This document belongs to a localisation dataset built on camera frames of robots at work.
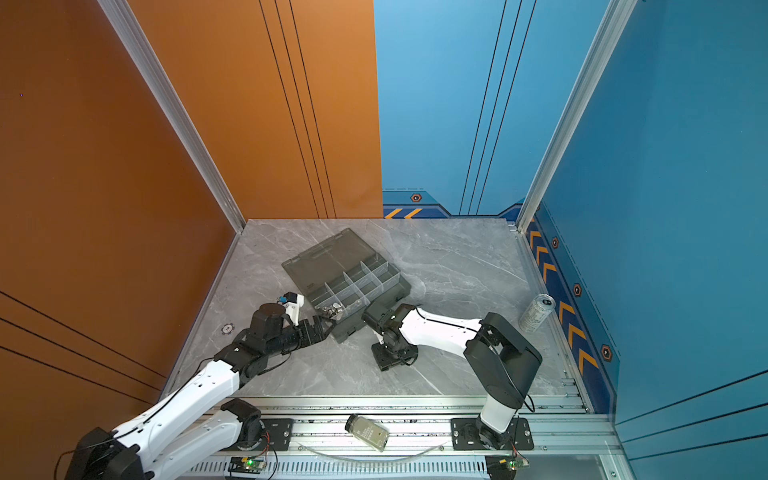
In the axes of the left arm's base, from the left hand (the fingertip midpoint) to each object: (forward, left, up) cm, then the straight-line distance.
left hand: (328, 324), depth 82 cm
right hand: (-8, -15, -9) cm, 19 cm away
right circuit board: (-31, -45, -10) cm, 55 cm away
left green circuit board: (-31, +16, -12) cm, 37 cm away
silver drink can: (+3, -58, +2) cm, 58 cm away
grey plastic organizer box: (+20, -1, -6) cm, 21 cm away
